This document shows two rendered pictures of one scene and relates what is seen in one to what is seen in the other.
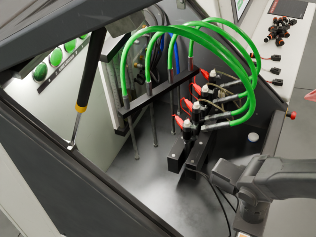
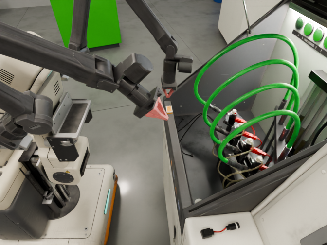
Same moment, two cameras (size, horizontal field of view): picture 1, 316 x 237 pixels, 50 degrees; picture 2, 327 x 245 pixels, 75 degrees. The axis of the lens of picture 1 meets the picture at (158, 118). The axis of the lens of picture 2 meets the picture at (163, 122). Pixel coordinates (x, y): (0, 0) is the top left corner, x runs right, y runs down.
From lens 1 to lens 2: 1.27 m
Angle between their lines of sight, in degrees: 84
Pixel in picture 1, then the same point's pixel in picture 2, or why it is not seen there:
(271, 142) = (180, 169)
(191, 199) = (208, 142)
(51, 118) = (284, 53)
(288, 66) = not seen: outside the picture
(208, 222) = (191, 135)
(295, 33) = not seen: outside the picture
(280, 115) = (185, 201)
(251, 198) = not seen: hidden behind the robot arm
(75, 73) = (305, 57)
